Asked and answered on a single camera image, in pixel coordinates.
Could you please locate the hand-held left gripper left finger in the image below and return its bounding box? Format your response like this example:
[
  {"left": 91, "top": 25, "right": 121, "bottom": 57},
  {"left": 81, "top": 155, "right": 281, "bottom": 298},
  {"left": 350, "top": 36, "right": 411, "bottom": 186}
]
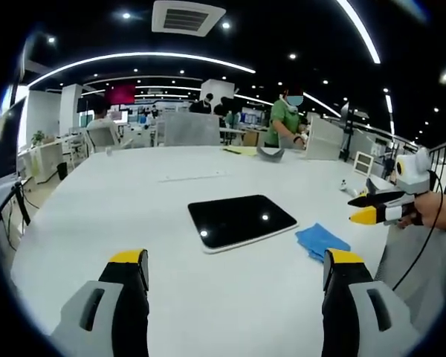
[{"left": 50, "top": 248, "right": 150, "bottom": 357}]

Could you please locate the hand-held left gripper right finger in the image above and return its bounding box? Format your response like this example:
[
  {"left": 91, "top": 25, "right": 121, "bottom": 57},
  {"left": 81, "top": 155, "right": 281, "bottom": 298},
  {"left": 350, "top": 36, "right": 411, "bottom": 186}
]
[{"left": 321, "top": 248, "right": 423, "bottom": 357}]

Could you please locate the blue cleaning cloth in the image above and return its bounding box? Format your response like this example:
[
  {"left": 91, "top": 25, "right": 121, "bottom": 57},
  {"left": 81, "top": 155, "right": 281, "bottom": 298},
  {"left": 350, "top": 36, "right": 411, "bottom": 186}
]
[{"left": 294, "top": 222, "right": 352, "bottom": 264}]

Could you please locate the dark mirror with white frame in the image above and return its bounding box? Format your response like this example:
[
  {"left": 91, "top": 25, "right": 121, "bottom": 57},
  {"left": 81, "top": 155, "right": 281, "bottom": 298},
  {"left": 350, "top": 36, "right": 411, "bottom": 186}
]
[{"left": 187, "top": 193, "right": 299, "bottom": 256}]

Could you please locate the person's right hand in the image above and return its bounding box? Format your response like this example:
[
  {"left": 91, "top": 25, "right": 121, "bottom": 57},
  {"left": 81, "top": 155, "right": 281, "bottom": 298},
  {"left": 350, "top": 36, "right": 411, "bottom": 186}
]
[{"left": 396, "top": 192, "right": 446, "bottom": 234}]

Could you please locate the small white controller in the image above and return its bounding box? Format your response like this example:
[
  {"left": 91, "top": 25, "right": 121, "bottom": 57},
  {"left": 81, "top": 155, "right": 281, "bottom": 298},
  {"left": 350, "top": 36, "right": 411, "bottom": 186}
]
[{"left": 339, "top": 178, "right": 358, "bottom": 198}]

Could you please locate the white framed panel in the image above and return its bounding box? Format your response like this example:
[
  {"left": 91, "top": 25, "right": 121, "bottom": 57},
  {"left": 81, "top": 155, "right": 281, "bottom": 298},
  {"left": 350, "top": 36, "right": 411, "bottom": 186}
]
[{"left": 352, "top": 151, "right": 375, "bottom": 176}]

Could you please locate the white box panel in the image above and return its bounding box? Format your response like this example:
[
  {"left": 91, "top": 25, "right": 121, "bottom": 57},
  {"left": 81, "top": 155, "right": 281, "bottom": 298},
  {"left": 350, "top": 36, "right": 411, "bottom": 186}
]
[{"left": 303, "top": 118, "right": 349, "bottom": 162}]

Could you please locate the monitor on black stand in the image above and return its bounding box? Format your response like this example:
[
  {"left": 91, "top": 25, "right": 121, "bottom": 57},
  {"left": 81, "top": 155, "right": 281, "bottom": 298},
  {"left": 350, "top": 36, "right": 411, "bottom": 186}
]
[{"left": 339, "top": 101, "right": 369, "bottom": 163}]

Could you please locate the person's grey clothing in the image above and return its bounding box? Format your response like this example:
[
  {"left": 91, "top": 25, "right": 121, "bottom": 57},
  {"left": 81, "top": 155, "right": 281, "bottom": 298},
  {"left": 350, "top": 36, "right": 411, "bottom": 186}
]
[{"left": 374, "top": 222, "right": 446, "bottom": 335}]

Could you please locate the grey curved headset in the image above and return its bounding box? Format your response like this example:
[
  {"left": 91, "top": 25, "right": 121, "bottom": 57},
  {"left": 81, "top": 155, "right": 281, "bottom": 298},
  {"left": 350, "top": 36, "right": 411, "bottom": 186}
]
[{"left": 256, "top": 145, "right": 287, "bottom": 164}]

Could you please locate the yellow paper sheet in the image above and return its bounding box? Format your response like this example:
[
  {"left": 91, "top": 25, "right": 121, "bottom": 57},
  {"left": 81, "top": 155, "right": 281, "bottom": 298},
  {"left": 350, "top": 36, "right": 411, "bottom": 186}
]
[{"left": 222, "top": 146, "right": 260, "bottom": 157}]

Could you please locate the white office chair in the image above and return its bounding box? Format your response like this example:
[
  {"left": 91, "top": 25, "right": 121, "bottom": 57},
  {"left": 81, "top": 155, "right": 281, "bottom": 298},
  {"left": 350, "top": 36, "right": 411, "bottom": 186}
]
[{"left": 85, "top": 125, "right": 134, "bottom": 154}]

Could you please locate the green potted plant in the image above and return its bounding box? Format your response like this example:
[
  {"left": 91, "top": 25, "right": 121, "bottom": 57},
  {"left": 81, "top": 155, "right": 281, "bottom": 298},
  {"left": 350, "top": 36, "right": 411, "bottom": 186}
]
[{"left": 30, "top": 129, "right": 48, "bottom": 147}]

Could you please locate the grey partition panel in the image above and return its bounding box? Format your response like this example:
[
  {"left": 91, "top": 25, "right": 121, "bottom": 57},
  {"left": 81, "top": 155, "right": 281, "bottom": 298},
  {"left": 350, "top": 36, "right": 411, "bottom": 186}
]
[{"left": 163, "top": 112, "right": 222, "bottom": 147}]

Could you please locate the dark monitor screen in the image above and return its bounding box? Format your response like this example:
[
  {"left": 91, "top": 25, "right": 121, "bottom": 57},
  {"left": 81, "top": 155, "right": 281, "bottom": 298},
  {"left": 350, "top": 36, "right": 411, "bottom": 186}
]
[{"left": 0, "top": 95, "right": 28, "bottom": 184}]

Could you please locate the ceiling air vent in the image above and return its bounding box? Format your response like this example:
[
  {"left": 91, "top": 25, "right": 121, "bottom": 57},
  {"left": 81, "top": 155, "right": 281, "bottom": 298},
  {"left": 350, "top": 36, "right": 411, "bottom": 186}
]
[{"left": 151, "top": 0, "right": 227, "bottom": 38}]

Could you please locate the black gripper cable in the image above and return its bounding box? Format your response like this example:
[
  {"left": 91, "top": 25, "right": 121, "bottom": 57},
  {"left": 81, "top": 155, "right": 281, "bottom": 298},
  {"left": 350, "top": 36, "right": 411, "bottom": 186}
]
[{"left": 392, "top": 169, "right": 445, "bottom": 292}]

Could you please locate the magenta wall sign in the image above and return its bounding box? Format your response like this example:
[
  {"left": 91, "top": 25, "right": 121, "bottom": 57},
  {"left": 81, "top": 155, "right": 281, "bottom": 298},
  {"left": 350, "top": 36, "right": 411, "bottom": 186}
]
[{"left": 104, "top": 84, "right": 137, "bottom": 106}]

